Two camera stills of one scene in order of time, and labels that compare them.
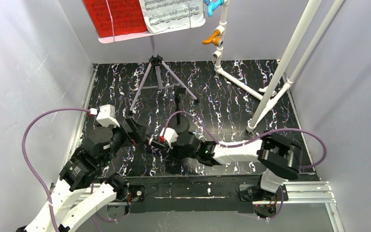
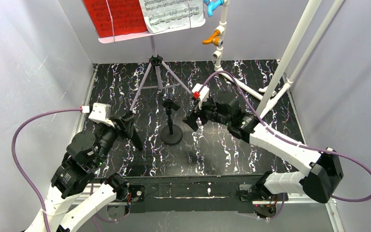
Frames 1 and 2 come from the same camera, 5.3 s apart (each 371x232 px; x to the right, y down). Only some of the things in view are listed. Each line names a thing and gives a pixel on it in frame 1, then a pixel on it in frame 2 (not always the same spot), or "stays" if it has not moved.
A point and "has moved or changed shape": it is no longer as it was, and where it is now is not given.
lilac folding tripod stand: (156, 60) stays
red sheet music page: (128, 17) stays
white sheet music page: (161, 15) stays
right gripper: (159, 143) -> (201, 112)
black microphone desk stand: (179, 123) has moved or changed shape
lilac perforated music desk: (107, 39) stays
